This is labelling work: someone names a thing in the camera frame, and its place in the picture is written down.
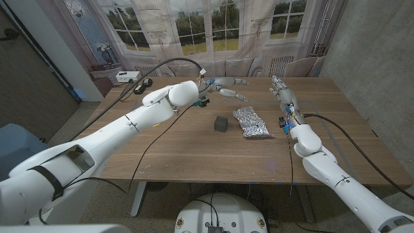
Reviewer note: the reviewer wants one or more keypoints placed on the aluminum foil sheet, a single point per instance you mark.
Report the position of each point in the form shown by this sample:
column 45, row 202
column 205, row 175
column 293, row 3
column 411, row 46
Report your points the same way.
column 250, row 123

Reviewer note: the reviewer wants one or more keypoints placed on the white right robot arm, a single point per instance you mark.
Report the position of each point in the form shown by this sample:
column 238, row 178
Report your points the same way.
column 339, row 184

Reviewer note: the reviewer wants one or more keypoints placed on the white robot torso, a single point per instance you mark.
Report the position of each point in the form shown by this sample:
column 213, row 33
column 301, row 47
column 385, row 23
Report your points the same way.
column 220, row 212

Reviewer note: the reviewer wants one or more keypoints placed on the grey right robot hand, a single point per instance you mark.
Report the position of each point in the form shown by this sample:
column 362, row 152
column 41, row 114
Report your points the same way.
column 288, row 98

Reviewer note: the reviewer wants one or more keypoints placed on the yellow cup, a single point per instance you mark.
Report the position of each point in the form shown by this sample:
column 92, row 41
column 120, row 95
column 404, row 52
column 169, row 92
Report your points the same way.
column 157, row 124

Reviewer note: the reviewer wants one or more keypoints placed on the printed window backdrop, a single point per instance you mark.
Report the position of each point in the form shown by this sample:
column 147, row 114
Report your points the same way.
column 207, row 35

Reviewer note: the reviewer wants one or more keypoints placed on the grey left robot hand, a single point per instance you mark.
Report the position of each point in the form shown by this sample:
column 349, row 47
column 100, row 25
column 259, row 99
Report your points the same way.
column 223, row 81

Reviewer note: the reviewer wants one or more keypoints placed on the white power strip box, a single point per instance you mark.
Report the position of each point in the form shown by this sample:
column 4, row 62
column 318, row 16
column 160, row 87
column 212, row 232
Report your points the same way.
column 128, row 76

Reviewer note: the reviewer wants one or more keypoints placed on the grey table leg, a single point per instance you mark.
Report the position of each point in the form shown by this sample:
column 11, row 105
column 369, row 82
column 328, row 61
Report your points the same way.
column 139, row 199
column 305, row 204

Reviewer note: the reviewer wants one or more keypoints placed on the grey cube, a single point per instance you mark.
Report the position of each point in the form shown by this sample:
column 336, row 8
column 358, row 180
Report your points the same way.
column 220, row 124

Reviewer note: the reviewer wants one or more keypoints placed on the black power adapter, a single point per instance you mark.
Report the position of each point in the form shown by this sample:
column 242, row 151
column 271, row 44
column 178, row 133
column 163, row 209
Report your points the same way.
column 147, row 82
column 139, row 89

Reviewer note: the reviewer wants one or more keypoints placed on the blue chair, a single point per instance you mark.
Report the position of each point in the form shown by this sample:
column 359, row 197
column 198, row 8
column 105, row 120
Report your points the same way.
column 16, row 145

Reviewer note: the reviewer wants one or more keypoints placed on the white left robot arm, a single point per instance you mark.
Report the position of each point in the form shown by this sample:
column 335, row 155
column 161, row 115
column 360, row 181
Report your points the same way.
column 113, row 136

